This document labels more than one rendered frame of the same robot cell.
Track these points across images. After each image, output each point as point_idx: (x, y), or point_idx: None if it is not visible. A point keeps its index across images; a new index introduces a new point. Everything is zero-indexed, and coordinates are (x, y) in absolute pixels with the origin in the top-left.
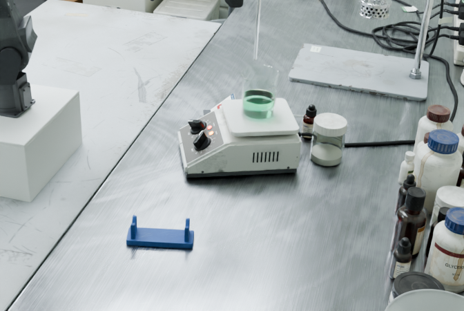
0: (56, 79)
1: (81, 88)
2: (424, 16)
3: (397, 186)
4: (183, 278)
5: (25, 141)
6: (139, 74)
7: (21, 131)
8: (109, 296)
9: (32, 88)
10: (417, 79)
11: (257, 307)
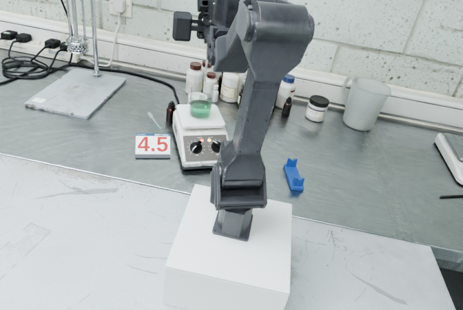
0: (49, 259)
1: (80, 233)
2: (95, 36)
3: (218, 103)
4: (317, 170)
5: (286, 204)
6: (54, 194)
7: (273, 208)
8: (344, 195)
9: (193, 213)
10: (100, 75)
11: (324, 149)
